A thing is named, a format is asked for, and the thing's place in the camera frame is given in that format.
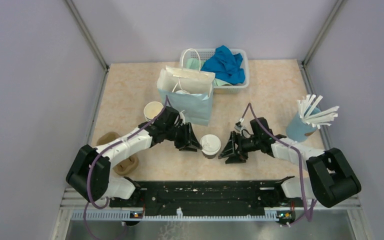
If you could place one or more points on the pale blue paper bag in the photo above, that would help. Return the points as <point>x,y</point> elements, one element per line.
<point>189,91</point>

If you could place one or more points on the brown cardboard cup carrier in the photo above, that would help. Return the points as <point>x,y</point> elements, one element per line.
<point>126,166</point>

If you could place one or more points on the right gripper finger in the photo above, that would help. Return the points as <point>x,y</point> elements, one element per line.
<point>230,149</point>
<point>236,160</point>

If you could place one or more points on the mint green cloth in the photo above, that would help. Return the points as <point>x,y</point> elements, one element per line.
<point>196,64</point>

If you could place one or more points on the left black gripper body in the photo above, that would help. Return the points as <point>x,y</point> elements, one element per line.
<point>180,135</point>

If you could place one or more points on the stack of paper cups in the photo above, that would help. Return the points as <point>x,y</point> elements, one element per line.
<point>152,109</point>

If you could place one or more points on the blue cloth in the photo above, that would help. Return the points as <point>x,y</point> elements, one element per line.
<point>226,66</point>

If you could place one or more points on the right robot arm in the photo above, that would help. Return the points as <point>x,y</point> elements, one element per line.
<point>330,179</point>

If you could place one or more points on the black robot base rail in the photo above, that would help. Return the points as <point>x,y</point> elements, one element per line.
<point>245,200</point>

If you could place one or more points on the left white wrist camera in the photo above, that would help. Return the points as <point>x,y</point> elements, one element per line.
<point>181,117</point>

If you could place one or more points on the blue straw holder cup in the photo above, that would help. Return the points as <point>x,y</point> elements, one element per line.
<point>298,130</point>

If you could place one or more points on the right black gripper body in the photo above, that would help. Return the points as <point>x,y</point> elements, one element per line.
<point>247,144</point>

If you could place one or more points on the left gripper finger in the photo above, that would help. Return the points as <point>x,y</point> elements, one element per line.
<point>191,138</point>
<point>188,149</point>

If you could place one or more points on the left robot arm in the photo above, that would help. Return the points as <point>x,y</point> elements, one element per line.
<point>92,173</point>

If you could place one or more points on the white plastic basket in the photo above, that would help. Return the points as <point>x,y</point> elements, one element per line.
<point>205,54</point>

